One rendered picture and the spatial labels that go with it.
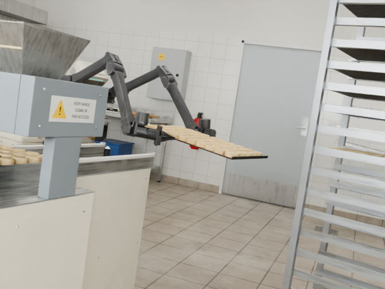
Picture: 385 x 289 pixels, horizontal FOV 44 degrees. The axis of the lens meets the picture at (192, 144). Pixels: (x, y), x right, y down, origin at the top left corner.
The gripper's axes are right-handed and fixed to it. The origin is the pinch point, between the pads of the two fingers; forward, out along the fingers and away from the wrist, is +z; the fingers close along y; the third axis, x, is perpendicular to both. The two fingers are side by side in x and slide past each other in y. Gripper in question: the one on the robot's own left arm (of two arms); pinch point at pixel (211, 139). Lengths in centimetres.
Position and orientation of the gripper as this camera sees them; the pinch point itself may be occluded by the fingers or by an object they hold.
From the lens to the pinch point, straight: 277.1
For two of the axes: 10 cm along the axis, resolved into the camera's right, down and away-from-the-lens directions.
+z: 1.9, 1.8, -9.7
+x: -9.6, -1.9, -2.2
